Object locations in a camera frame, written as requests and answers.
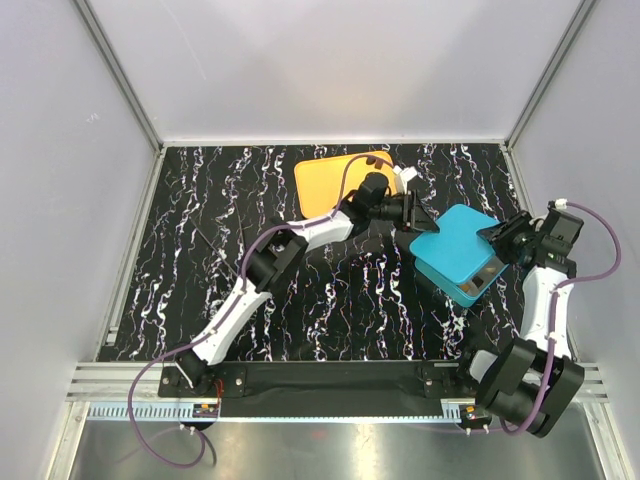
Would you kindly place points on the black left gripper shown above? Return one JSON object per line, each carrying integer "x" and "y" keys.
{"x": 413, "y": 215}

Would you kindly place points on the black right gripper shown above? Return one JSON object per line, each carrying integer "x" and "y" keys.
{"x": 500, "y": 234}

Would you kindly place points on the teal tin lid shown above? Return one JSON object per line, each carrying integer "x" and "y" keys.
{"x": 456, "y": 251}

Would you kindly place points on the teal tin box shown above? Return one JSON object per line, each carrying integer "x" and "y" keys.
{"x": 463, "y": 278}

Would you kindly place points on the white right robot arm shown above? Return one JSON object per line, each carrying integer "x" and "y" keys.
{"x": 532, "y": 381}

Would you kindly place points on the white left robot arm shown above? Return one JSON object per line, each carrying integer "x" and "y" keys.
{"x": 275, "y": 257}

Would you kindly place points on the orange plastic tray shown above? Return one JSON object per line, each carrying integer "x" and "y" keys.
{"x": 318, "y": 181}

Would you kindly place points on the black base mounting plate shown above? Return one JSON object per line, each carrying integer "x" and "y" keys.
{"x": 388, "y": 390}

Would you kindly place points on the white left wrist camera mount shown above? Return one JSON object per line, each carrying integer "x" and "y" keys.
{"x": 402, "y": 178}

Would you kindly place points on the aluminium cable duct rail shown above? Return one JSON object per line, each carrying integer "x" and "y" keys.
{"x": 149, "y": 411}

